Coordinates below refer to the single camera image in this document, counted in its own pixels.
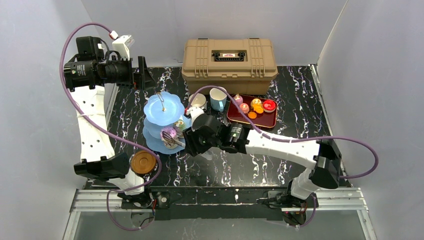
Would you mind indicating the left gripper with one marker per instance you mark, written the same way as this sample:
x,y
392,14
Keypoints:
x,y
135,73

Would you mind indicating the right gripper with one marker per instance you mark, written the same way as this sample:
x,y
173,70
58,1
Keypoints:
x,y
191,141

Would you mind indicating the green kiwi tart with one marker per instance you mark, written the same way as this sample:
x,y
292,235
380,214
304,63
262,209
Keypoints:
x,y
179,126

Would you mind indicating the purple frosted donut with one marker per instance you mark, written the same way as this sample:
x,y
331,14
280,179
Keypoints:
x,y
171,131

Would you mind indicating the pink round pastry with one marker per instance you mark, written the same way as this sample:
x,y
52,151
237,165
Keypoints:
x,y
245,108

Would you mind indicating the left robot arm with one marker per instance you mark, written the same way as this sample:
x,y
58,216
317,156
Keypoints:
x,y
85,76

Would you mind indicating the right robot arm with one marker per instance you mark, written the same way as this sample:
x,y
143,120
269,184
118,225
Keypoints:
x,y
321,158

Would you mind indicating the white mug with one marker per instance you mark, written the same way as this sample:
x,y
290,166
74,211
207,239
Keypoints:
x,y
198,100

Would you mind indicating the blue three-tier cake stand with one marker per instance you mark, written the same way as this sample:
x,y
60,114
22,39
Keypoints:
x,y
163,110

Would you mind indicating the light blue mug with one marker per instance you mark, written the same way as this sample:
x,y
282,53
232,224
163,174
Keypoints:
x,y
218,99

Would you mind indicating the pink cupcake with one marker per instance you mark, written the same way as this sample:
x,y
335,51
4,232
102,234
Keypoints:
x,y
238,99

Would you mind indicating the orange pastry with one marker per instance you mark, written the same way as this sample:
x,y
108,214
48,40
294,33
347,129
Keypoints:
x,y
256,105

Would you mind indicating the red serving tray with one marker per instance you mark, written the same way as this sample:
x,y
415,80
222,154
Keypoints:
x,y
264,120

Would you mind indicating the brown wooden coaster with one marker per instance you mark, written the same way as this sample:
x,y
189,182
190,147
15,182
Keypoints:
x,y
143,162

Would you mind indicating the tan plastic toolbox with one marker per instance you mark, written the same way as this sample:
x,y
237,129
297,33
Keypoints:
x,y
241,66

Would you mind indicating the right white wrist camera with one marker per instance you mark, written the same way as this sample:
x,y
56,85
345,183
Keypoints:
x,y
193,112

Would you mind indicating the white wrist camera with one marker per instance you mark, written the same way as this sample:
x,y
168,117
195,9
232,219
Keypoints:
x,y
193,112
122,45

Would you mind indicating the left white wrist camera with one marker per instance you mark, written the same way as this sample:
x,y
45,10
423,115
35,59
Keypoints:
x,y
122,45

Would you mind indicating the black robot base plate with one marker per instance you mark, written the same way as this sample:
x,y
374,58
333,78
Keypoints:
x,y
270,203

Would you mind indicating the aluminium frame rail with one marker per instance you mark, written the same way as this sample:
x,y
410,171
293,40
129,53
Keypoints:
x,y
341,199

